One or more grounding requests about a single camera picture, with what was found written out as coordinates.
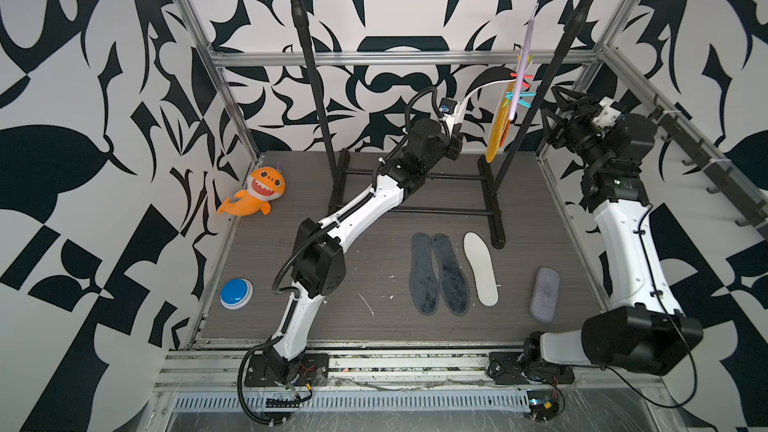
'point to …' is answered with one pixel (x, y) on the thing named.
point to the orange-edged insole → (481, 262)
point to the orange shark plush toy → (265, 184)
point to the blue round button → (236, 293)
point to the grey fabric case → (544, 298)
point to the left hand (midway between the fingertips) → (454, 117)
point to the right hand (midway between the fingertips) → (546, 91)
